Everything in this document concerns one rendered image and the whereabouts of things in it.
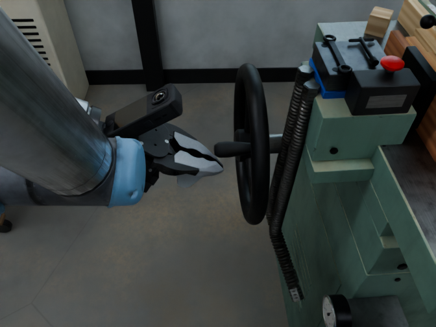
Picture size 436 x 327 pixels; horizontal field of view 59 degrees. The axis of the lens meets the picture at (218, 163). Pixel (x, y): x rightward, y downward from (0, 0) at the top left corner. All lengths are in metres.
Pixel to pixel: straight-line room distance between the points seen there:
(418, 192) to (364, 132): 0.11
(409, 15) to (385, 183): 0.43
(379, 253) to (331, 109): 0.23
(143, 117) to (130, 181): 0.13
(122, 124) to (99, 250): 1.08
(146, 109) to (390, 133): 0.35
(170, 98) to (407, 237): 0.36
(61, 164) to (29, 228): 1.42
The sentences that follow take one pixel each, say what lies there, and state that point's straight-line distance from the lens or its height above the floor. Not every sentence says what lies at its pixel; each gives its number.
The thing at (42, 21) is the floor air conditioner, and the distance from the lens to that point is 1.82.
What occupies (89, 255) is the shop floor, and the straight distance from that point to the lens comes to 1.56.
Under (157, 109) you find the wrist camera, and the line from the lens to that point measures 0.50.
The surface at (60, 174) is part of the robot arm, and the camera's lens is 0.33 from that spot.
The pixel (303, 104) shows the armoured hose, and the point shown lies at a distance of 0.59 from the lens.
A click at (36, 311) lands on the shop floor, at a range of 1.53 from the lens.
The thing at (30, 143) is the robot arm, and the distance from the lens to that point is 0.27.
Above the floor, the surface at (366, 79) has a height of 1.01.
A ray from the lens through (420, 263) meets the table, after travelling 0.55.
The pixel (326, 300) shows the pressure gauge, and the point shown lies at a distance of 0.72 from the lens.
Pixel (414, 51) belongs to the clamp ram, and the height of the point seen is 0.99.
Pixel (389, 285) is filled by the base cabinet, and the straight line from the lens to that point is 0.77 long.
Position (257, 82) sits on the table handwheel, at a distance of 0.60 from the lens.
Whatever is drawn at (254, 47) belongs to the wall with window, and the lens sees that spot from 2.11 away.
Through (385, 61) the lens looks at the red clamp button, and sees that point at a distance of 0.56.
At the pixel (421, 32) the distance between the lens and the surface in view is 0.85.
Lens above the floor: 1.31
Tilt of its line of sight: 48 degrees down
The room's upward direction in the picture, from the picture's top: straight up
